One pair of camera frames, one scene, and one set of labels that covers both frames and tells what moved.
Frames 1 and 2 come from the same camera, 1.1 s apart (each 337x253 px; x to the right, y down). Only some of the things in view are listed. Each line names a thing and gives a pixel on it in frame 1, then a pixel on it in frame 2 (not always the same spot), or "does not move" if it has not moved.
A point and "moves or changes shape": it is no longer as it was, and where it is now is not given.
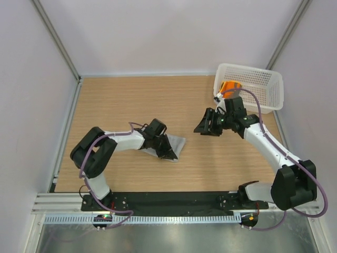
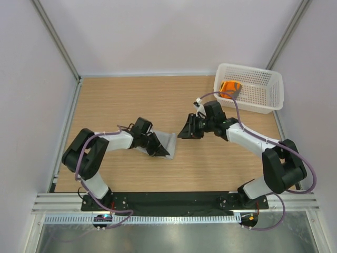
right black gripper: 204,127 to 189,129
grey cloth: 176,144 moves or changes shape
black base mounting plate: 174,203 does not move
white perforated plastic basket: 267,85 does not move
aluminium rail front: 49,203 does not move
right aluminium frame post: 304,6 does not move
